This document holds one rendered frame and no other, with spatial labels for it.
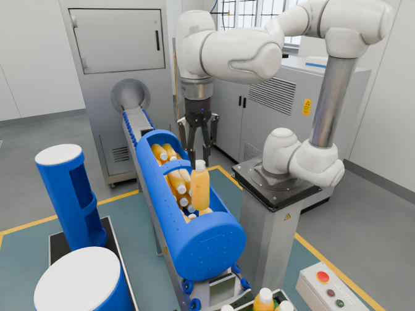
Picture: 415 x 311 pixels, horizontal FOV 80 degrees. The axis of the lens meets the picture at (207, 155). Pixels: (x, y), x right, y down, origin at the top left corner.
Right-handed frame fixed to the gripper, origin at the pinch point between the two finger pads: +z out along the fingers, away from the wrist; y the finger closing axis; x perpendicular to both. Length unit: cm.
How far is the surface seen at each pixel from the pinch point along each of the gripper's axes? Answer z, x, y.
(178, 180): 27.5, -28.6, 0.6
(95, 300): 40, 8, 41
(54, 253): 128, -109, 89
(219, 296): 48, 19, 1
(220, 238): 28.2, 10.5, -2.9
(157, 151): 29, -63, 3
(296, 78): 8, -110, -134
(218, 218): 21.4, 7.5, -3.8
